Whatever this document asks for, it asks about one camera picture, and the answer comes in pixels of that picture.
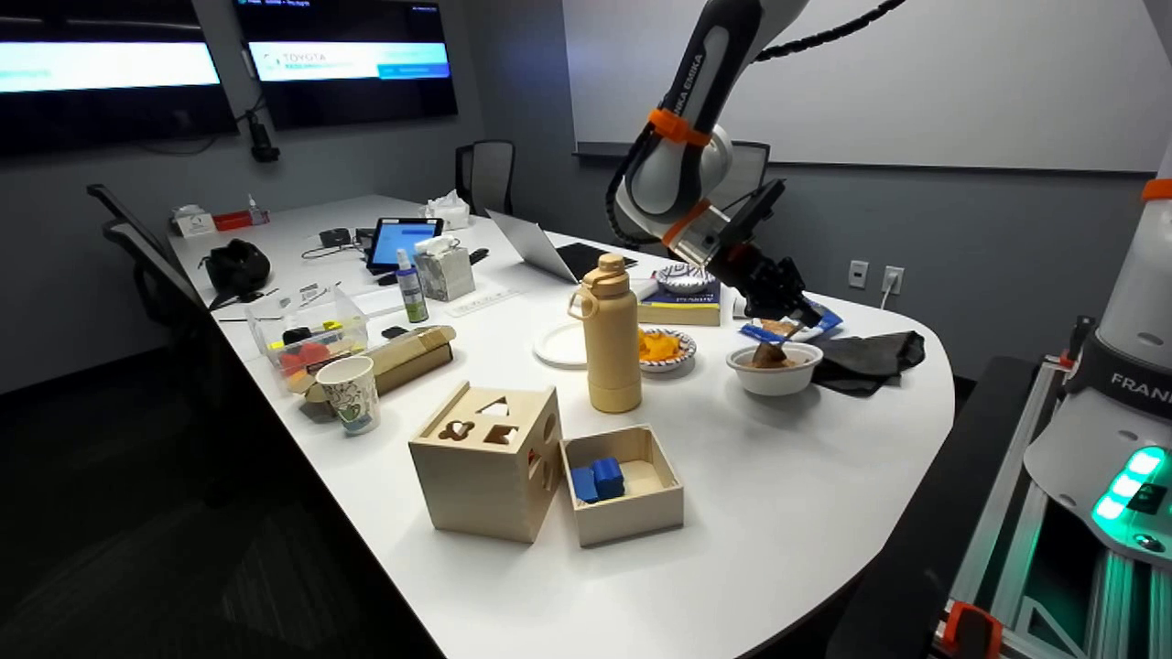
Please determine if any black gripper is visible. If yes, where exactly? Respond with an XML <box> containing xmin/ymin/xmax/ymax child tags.
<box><xmin>710</xmin><ymin>243</ymin><xmax>803</xmax><ymax>319</ymax></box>

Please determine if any white bowl of crackers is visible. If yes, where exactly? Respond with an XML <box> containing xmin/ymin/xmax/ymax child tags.
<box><xmin>726</xmin><ymin>346</ymin><xmax>825</xmax><ymax>399</ymax></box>

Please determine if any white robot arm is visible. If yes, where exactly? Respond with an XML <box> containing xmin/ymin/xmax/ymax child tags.
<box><xmin>607</xmin><ymin>0</ymin><xmax>903</xmax><ymax>325</ymax></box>

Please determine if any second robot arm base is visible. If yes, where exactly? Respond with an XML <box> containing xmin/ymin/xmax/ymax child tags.
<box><xmin>931</xmin><ymin>155</ymin><xmax>1172</xmax><ymax>659</ymax></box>

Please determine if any blue snack bag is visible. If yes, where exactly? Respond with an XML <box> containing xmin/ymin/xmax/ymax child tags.
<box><xmin>741</xmin><ymin>308</ymin><xmax>841</xmax><ymax>346</ymax></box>

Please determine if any white patterned paper plate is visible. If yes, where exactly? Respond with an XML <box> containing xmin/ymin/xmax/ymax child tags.
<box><xmin>651</xmin><ymin>264</ymin><xmax>715</xmax><ymax>298</ymax></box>

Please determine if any blue and yellow book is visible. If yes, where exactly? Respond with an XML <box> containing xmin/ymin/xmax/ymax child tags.
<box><xmin>638</xmin><ymin>285</ymin><xmax>723</xmax><ymax>325</ymax></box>

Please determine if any dark grey cloth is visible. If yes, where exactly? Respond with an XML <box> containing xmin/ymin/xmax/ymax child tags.
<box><xmin>812</xmin><ymin>329</ymin><xmax>924</xmax><ymax>396</ymax></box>

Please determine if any patterned plate with orange snacks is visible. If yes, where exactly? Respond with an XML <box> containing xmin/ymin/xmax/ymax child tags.
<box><xmin>638</xmin><ymin>329</ymin><xmax>696</xmax><ymax>376</ymax></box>

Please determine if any tan water bottle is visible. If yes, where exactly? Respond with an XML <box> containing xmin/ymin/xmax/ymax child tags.
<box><xmin>576</xmin><ymin>254</ymin><xmax>640</xmax><ymax>413</ymax></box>

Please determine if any empty white plate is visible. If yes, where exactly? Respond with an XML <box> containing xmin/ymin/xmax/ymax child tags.
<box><xmin>532</xmin><ymin>321</ymin><xmax>585</xmax><ymax>370</ymax></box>

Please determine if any black laptop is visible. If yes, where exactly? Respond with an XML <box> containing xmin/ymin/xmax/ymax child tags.
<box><xmin>491</xmin><ymin>214</ymin><xmax>600</xmax><ymax>284</ymax></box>

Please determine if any open wooden tray box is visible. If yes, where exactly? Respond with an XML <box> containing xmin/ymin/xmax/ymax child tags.
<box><xmin>559</xmin><ymin>429</ymin><xmax>686</xmax><ymax>551</ymax></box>

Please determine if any blue wooden block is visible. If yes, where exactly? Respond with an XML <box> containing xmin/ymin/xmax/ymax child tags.
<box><xmin>570</xmin><ymin>458</ymin><xmax>625</xmax><ymax>503</ymax></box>

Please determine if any black office chair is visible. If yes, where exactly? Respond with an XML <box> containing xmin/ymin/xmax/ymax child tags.
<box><xmin>454</xmin><ymin>138</ymin><xmax>516</xmax><ymax>214</ymax></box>

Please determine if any wooden shape sorter cube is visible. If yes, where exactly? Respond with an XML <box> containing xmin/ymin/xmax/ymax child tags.
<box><xmin>410</xmin><ymin>384</ymin><xmax>559</xmax><ymax>541</ymax></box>

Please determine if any white tissue box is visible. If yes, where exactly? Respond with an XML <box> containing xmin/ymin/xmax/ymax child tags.
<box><xmin>417</xmin><ymin>235</ymin><xmax>471</xmax><ymax>299</ymax></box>

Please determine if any wooden rolling block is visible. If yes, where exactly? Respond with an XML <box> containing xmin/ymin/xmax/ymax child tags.
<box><xmin>371</xmin><ymin>325</ymin><xmax>454</xmax><ymax>393</ymax></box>

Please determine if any small spray bottle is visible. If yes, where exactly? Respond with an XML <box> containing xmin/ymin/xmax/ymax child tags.
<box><xmin>394</xmin><ymin>248</ymin><xmax>430</xmax><ymax>321</ymax></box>

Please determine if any tablet with blue screen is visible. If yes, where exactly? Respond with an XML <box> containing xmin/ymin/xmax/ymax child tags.
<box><xmin>366</xmin><ymin>215</ymin><xmax>444</xmax><ymax>276</ymax></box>

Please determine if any clear plastic container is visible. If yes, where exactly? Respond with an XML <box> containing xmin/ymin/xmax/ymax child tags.
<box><xmin>244</xmin><ymin>291</ymin><xmax>366</xmax><ymax>393</ymax></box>

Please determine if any black headphones bag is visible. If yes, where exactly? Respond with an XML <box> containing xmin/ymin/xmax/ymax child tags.
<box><xmin>204</xmin><ymin>237</ymin><xmax>272</xmax><ymax>303</ymax></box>

